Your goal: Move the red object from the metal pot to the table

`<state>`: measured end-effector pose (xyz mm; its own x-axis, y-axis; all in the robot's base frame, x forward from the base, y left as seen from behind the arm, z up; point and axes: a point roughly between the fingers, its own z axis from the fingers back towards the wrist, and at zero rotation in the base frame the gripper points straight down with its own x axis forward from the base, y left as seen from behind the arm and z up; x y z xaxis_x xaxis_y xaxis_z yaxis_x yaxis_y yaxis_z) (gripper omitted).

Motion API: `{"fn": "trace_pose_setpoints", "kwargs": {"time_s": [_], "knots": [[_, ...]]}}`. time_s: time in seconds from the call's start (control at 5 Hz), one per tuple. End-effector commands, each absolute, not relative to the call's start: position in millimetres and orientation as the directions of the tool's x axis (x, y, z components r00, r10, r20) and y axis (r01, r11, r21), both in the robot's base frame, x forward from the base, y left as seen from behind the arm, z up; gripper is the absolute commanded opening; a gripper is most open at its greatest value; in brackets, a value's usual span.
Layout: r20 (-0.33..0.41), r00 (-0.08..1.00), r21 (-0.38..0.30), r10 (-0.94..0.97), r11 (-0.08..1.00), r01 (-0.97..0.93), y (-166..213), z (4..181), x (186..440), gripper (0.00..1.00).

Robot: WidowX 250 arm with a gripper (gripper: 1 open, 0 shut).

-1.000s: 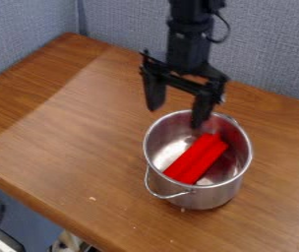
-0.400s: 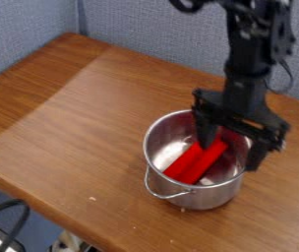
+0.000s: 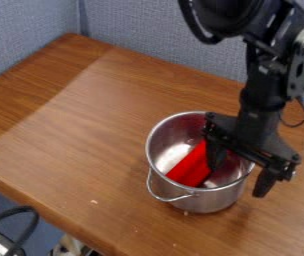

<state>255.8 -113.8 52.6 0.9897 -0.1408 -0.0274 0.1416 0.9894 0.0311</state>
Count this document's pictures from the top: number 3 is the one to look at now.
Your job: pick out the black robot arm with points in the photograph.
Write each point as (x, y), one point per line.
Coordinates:
(272, 27)

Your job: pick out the stainless steel pot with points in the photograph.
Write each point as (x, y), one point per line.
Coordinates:
(171, 140)

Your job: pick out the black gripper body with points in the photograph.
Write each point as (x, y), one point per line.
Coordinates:
(254, 139)

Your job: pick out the white object under table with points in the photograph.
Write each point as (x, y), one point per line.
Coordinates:
(71, 247)

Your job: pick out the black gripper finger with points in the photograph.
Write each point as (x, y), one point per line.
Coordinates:
(217, 154)
(266, 181)

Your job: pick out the red block object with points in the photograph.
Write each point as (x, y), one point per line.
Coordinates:
(192, 171)

